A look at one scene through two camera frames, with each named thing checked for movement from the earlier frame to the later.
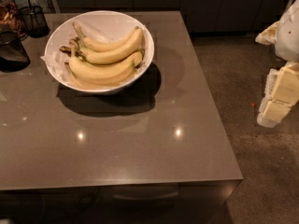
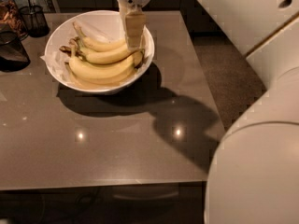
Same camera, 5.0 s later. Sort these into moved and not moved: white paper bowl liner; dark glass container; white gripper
Moved: white gripper
Not moved: white paper bowl liner; dark glass container
